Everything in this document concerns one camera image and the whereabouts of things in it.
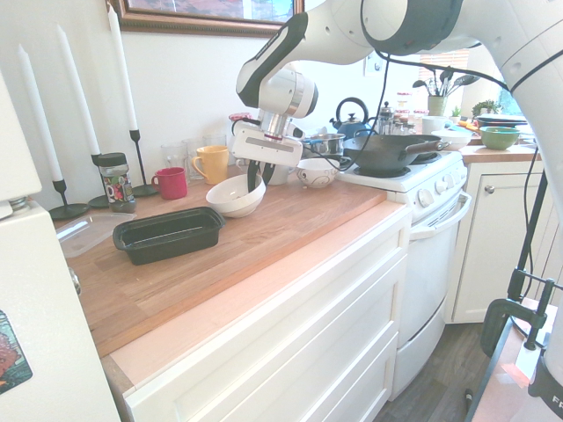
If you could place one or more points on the yellow mug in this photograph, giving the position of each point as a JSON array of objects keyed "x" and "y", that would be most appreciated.
[{"x": 213, "y": 165}]

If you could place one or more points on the white bowl with swirl pattern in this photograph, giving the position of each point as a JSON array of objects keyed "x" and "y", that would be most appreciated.
[{"x": 316, "y": 176}]

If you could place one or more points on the pale utensil crock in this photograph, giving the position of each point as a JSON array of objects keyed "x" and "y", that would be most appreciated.
[{"x": 437, "y": 106}]

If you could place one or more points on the green potted plant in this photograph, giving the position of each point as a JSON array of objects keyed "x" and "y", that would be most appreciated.
[{"x": 486, "y": 107}]

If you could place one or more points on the black skillet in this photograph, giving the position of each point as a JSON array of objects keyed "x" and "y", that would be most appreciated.
[{"x": 429, "y": 156}]

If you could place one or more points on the clear plastic container lid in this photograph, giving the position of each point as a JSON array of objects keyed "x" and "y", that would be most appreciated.
[{"x": 83, "y": 233}]

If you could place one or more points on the dark baking tray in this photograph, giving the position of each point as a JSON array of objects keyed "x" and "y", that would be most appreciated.
[{"x": 501, "y": 119}]

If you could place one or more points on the red mug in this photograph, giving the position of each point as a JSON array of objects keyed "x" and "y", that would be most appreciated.
[{"x": 173, "y": 184}]

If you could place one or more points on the black plastic food container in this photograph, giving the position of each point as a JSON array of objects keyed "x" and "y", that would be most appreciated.
[{"x": 145, "y": 255}]

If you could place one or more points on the stainless steel pot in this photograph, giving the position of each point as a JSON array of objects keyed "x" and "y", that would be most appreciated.
[{"x": 327, "y": 145}]

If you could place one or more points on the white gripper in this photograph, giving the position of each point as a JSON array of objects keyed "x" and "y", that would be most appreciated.
[{"x": 268, "y": 151}]

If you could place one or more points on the black wok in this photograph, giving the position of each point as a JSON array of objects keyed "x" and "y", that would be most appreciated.
[{"x": 378, "y": 154}]

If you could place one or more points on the glass french press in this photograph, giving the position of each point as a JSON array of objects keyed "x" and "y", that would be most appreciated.
[{"x": 385, "y": 123}]

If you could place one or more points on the robot mounting table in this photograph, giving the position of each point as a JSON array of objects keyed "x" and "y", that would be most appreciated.
[{"x": 484, "y": 373}]

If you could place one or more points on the white stove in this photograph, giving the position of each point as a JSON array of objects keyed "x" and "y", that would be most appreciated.
[{"x": 422, "y": 285}]

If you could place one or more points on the dark green C-clamp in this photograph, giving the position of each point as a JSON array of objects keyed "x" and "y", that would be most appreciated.
[{"x": 488, "y": 325}]

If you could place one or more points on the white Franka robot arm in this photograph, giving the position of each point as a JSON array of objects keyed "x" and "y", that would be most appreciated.
[{"x": 334, "y": 35}]

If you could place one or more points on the colourful fridge magnet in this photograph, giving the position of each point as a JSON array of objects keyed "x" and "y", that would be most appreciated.
[{"x": 11, "y": 351}]

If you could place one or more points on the black bar clamp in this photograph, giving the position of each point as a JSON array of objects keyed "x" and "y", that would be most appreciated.
[{"x": 550, "y": 307}]

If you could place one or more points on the spice jar with black lid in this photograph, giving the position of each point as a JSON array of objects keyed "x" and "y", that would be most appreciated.
[{"x": 116, "y": 184}]

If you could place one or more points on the tall white taper candle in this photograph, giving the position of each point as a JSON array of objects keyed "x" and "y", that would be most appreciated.
[{"x": 123, "y": 70}]

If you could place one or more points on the small potted plant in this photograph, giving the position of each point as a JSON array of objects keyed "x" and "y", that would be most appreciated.
[{"x": 456, "y": 113}]

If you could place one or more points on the large wooden butcher board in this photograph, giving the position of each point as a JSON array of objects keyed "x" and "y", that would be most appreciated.
[{"x": 198, "y": 272}]

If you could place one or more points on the blue kettle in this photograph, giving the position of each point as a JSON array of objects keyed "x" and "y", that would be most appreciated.
[{"x": 352, "y": 127}]

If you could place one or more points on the black kitchen utensil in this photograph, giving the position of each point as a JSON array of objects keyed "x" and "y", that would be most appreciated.
[
  {"x": 420, "y": 84},
  {"x": 446, "y": 79},
  {"x": 466, "y": 81}
]

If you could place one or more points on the white ceramic canister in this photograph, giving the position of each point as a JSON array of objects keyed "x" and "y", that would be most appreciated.
[{"x": 433, "y": 125}]

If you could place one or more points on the plain white bowl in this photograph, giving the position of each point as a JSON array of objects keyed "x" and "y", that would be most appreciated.
[{"x": 233, "y": 207}]

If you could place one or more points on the clear drinking glass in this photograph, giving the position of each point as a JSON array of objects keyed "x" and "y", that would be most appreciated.
[
  {"x": 191, "y": 151},
  {"x": 215, "y": 140},
  {"x": 172, "y": 154}
]

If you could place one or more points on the green bowl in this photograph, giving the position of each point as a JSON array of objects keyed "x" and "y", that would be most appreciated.
[{"x": 499, "y": 138}]

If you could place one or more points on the medium white taper candle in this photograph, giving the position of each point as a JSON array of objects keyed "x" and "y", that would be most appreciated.
[{"x": 79, "y": 92}]

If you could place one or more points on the black stand pole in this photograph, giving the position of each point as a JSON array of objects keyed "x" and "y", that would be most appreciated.
[{"x": 530, "y": 233}]

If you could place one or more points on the white door cabinet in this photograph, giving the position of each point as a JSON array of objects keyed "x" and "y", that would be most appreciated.
[{"x": 492, "y": 246}]

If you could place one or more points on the framed wall picture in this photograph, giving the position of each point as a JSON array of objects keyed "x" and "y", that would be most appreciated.
[{"x": 198, "y": 24}]

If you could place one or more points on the wide white serving bowl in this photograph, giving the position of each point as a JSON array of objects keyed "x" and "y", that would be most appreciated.
[{"x": 451, "y": 138}]

